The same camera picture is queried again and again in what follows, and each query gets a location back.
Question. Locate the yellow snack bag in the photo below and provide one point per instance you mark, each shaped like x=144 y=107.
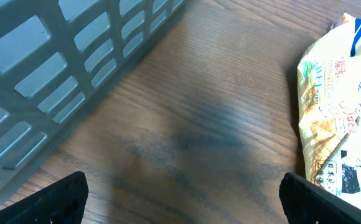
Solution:
x=329 y=98

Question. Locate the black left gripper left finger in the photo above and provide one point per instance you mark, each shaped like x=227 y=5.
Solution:
x=63 y=202

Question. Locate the grey plastic basket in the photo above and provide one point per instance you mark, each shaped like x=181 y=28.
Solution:
x=58 y=59

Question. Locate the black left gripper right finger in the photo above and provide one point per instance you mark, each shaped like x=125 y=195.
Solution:
x=304 y=202

